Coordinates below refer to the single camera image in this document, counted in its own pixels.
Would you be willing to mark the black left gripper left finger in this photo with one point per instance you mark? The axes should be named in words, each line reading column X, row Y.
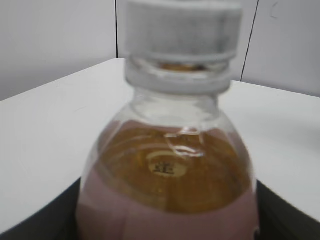
column 55, row 221

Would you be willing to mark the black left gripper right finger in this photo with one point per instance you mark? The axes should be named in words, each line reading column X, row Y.
column 279, row 220

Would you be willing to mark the peach oolong tea bottle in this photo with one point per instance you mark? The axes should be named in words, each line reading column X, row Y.
column 170, row 165

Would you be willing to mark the white bottle cap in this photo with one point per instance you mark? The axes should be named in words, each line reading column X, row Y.
column 183, row 31

